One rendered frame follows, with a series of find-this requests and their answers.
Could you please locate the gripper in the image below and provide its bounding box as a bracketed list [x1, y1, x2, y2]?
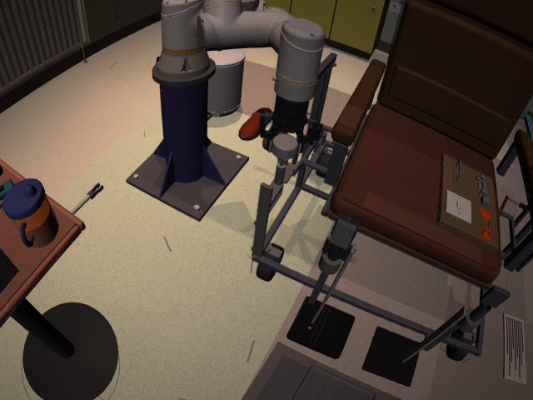
[259, 94, 325, 147]

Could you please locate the grey round knob lever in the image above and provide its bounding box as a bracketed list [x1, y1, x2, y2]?
[272, 133, 300, 187]

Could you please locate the black footrest with rod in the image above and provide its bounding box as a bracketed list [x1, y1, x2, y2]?
[286, 213, 361, 359]
[361, 306, 476, 387]

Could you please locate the brown gliding chair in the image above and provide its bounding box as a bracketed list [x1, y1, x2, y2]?
[249, 0, 533, 363]

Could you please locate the white floor vent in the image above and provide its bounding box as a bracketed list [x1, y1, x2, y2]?
[502, 312, 531, 382]

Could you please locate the red slipper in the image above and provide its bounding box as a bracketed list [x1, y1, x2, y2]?
[238, 107, 274, 141]

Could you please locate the grey round bin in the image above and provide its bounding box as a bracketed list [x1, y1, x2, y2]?
[205, 47, 246, 118]

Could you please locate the yellow cupboard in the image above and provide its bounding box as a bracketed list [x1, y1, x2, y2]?
[264, 0, 388, 56]

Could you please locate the grey metal latch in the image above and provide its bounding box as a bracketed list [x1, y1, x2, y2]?
[475, 173, 491, 208]

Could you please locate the grey reacher grabber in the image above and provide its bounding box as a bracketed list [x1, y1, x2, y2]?
[70, 182, 105, 215]

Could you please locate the orange clip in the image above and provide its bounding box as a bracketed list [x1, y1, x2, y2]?
[478, 207, 494, 241]

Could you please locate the orange cup with blue lid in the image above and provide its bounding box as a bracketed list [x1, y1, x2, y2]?
[2, 178, 60, 249]

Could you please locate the grey radiator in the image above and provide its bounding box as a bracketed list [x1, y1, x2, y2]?
[0, 0, 91, 95]

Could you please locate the brown table with black base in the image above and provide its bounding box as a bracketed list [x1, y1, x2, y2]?
[0, 157, 120, 400]

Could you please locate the black flat device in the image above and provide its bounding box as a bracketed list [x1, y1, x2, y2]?
[0, 249, 20, 289]

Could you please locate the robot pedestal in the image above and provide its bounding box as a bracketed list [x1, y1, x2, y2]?
[126, 77, 250, 222]

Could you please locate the white wall switch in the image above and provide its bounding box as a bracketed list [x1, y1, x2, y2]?
[445, 189, 474, 224]

